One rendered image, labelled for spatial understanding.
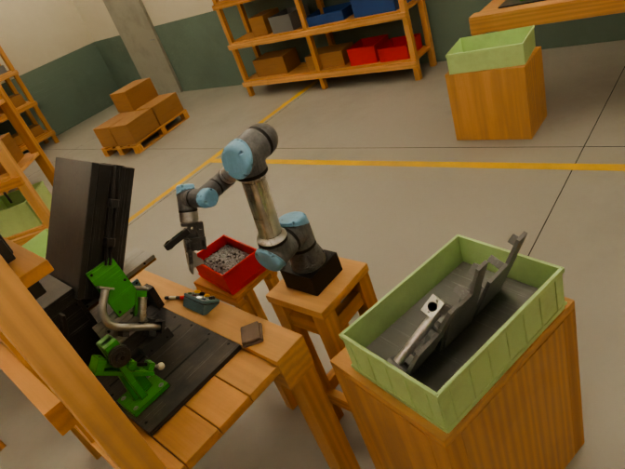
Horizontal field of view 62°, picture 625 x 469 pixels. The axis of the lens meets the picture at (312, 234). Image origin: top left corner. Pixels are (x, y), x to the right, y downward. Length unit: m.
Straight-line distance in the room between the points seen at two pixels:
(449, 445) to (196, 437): 0.77
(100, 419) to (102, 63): 11.14
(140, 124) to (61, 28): 4.39
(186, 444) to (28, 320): 0.69
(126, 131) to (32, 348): 6.76
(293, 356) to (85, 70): 10.69
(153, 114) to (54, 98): 3.81
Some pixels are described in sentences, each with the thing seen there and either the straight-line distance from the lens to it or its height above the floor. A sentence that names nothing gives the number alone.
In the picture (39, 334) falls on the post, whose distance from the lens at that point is 1.38.
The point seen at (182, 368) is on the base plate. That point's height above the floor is 0.90.
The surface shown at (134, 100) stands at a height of 0.56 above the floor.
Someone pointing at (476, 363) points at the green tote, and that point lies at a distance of 1.58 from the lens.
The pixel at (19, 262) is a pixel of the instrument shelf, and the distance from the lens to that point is 1.74.
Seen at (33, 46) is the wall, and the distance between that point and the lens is 11.77.
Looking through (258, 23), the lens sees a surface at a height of 1.02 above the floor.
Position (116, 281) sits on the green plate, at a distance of 2.14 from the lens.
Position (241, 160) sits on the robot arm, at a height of 1.53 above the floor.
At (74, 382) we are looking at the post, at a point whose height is 1.35.
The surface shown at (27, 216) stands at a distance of 4.70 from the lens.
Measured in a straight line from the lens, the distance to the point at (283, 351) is 1.86.
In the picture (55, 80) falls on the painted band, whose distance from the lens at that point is 11.84.
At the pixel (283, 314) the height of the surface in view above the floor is 0.75.
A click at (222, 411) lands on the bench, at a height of 0.88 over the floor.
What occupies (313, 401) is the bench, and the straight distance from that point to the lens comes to 2.06.
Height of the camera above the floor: 2.11
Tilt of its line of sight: 30 degrees down
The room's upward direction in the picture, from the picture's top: 21 degrees counter-clockwise
